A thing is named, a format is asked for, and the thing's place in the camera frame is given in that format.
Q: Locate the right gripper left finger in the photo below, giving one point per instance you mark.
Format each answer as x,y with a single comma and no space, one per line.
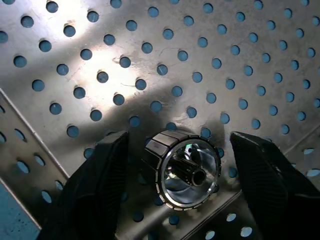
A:
95,190

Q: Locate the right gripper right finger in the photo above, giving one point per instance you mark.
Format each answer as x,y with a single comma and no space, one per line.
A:
275,195

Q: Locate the small metal roller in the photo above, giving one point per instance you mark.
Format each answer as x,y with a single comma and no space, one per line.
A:
160,147

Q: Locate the perforated steel tray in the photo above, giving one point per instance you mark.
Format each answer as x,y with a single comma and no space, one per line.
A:
150,62

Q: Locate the blue foam table mat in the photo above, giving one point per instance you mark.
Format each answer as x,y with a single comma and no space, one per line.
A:
12,217

